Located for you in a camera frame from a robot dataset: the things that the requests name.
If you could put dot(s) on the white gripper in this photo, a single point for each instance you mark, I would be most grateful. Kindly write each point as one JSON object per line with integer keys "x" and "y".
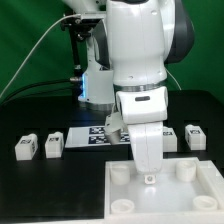
{"x": 143, "y": 113}

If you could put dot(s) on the white square table top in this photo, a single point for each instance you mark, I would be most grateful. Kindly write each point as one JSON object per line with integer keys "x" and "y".
{"x": 186, "y": 191}

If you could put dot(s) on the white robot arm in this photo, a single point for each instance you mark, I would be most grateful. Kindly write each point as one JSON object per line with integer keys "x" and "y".
{"x": 142, "y": 37}

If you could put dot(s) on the white sheet with markers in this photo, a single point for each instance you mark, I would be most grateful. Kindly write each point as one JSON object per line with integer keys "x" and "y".
{"x": 86, "y": 137}

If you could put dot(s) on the black camera on stand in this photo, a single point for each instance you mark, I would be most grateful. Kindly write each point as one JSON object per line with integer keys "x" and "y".
{"x": 93, "y": 85}

